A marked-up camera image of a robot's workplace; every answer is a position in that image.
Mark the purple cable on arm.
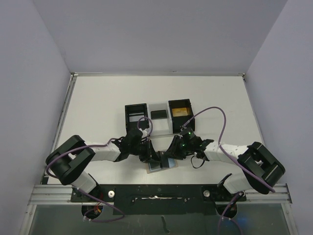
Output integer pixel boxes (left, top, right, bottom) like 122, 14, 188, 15
45, 117, 154, 223
182, 106, 276, 193

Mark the black strap loop on gripper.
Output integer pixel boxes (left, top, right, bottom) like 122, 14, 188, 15
190, 154, 206, 169

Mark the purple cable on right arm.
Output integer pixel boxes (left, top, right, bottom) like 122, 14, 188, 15
182, 106, 276, 193

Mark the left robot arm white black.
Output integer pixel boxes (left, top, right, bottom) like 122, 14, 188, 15
46, 129, 161, 201

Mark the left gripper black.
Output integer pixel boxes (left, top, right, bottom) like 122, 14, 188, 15
129, 139, 161, 163

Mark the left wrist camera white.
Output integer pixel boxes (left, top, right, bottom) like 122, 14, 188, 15
142, 130, 149, 138

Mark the aluminium frame rail front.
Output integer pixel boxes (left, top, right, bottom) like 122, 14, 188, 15
28, 184, 292, 205

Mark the black card in tray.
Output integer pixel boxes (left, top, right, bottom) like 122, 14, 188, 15
151, 110, 168, 119

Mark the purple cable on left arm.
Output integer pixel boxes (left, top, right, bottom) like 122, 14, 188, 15
45, 117, 154, 223

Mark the gold card in tray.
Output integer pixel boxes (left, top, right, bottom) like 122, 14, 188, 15
172, 107, 190, 117

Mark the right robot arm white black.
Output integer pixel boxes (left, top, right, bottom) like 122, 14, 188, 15
164, 128, 286, 200

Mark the black white card tray organizer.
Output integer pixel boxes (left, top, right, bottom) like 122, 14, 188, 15
125, 99, 195, 137

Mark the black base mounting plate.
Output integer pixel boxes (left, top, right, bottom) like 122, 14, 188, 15
70, 184, 234, 215

